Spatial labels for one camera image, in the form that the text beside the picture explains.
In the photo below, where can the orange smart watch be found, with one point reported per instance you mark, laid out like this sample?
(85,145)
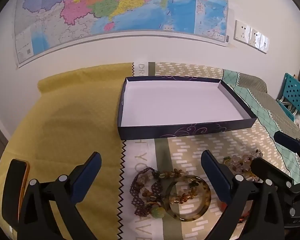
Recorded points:
(15,175)

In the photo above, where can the white wall socket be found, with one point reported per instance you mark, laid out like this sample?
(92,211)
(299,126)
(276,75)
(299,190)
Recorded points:
(263,43)
(255,38)
(242,31)

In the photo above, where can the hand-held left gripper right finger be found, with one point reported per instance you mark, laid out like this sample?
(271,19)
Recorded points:
(215,176)

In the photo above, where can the teal perforated plastic chair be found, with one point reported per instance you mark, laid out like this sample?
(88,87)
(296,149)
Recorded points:
(293,90)

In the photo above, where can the colourful wall map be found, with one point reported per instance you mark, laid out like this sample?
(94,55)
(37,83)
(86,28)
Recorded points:
(115,5)

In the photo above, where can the patchwork printed bed sheet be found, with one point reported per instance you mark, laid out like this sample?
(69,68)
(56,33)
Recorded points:
(77,120)

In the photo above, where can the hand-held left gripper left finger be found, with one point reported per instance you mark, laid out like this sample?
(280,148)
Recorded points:
(88,176)

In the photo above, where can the dark blue cardboard box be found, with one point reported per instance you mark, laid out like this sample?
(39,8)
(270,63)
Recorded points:
(177,105)

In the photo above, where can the tortoiseshell bangle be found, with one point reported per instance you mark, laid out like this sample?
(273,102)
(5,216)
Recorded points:
(207,195)

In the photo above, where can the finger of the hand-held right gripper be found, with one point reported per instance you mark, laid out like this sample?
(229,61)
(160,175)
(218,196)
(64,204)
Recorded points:
(287,141)
(267,168)

